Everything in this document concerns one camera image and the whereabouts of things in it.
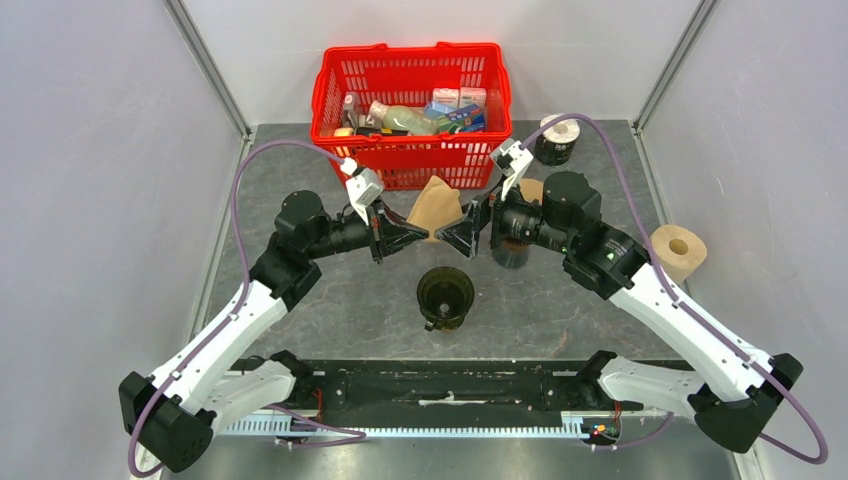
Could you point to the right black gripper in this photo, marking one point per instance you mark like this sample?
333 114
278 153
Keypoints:
463 233

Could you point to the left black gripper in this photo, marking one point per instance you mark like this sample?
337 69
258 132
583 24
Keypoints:
391 233

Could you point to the dark dripper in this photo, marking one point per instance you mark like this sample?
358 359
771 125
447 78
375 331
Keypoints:
445 296

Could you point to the brown paper coffee filter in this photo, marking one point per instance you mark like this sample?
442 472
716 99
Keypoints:
532 190

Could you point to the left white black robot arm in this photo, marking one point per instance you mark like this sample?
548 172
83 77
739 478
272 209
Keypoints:
176 411

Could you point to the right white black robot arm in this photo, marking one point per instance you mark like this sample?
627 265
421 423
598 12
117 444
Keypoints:
730 389

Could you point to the blue green box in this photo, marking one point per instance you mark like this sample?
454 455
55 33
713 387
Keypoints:
467 119

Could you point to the clear plastic bottle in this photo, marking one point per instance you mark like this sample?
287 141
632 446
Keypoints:
399 117

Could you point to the red plastic shopping basket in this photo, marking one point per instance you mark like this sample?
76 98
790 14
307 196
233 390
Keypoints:
408 76

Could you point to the black wrapped paper roll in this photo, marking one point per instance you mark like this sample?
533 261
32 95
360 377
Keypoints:
554 146

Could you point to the small grey pouch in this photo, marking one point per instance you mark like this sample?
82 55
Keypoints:
351 110

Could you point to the white pink carton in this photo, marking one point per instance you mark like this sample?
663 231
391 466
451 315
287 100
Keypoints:
472 96
446 96

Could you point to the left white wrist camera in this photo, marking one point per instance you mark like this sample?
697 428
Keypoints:
363 186

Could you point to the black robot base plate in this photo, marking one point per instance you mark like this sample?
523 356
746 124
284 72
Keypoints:
382 393

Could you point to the slotted white cable duct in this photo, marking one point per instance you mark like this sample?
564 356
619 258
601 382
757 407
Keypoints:
277 424

